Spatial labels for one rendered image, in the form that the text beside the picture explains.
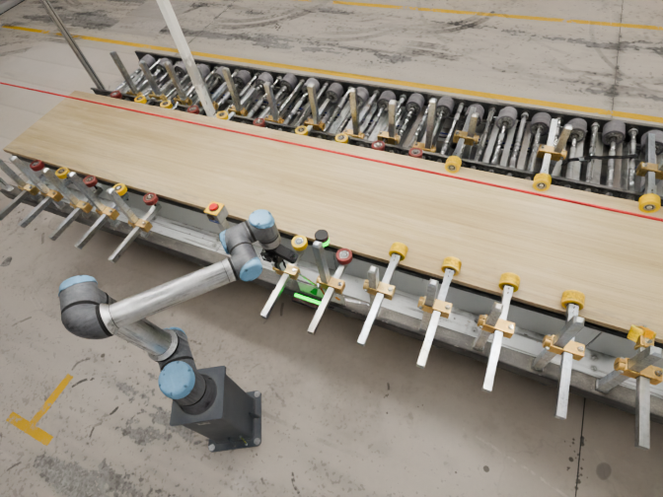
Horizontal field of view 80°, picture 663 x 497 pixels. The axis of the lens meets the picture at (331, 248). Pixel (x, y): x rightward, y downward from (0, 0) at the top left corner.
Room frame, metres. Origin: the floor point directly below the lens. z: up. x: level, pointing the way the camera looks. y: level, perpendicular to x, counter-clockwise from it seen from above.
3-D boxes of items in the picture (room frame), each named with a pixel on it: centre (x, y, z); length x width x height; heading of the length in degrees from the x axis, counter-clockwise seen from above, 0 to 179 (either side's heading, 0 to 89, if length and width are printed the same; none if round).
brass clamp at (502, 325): (0.58, -0.59, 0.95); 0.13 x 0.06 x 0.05; 57
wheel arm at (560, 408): (0.41, -0.80, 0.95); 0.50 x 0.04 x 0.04; 147
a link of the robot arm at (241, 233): (0.98, 0.35, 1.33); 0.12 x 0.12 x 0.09; 18
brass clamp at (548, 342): (0.44, -0.80, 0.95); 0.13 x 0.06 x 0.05; 57
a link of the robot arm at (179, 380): (0.67, 0.79, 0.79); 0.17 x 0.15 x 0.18; 18
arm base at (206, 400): (0.66, 0.78, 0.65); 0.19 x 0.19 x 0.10
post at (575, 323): (0.45, -0.78, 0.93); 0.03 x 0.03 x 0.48; 57
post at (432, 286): (0.72, -0.36, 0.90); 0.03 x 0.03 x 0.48; 57
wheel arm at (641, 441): (0.22, -0.98, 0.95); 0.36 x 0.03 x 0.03; 147
